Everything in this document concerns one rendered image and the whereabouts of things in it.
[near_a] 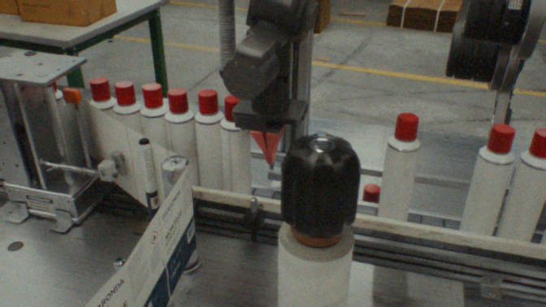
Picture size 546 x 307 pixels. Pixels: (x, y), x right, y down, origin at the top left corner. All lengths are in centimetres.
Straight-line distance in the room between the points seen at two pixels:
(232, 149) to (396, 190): 28
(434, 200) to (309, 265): 56
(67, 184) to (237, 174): 29
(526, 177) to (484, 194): 6
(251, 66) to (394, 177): 32
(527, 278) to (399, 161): 27
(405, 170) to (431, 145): 45
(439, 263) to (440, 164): 37
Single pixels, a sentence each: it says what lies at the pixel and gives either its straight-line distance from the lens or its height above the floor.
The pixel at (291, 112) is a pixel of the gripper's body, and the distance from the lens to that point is 72.
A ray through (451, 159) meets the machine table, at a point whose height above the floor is 83.
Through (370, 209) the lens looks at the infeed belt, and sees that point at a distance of 92.
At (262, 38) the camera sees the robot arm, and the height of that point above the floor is 123.
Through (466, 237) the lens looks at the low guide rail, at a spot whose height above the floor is 91.
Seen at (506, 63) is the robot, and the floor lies 90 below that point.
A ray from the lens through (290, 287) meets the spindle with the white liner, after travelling 58.
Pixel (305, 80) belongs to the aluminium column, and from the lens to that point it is 92.
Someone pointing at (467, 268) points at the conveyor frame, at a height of 86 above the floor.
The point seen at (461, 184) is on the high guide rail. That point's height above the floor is 96.
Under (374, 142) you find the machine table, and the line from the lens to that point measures 123.
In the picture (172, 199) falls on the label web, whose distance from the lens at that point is 65.
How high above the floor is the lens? 143
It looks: 31 degrees down
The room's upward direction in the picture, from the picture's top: straight up
